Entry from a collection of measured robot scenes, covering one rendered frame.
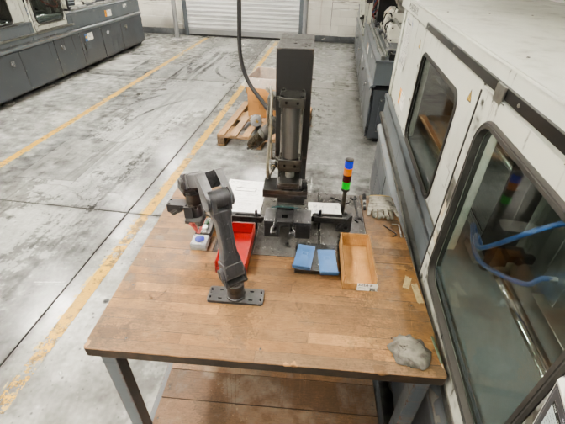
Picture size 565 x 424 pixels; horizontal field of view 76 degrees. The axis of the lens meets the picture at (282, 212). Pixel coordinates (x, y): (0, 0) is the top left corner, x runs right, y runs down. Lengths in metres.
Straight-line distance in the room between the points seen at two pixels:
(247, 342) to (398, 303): 0.55
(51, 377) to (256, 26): 9.53
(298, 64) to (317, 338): 0.92
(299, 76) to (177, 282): 0.87
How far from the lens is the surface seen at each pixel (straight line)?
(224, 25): 10.93
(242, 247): 1.53
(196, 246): 1.54
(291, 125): 1.33
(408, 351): 1.26
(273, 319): 1.28
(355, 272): 1.46
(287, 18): 10.57
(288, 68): 1.35
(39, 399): 2.46
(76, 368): 2.48
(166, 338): 1.28
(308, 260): 1.45
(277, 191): 1.45
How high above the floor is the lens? 1.91
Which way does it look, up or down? 36 degrees down
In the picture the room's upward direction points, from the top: 2 degrees clockwise
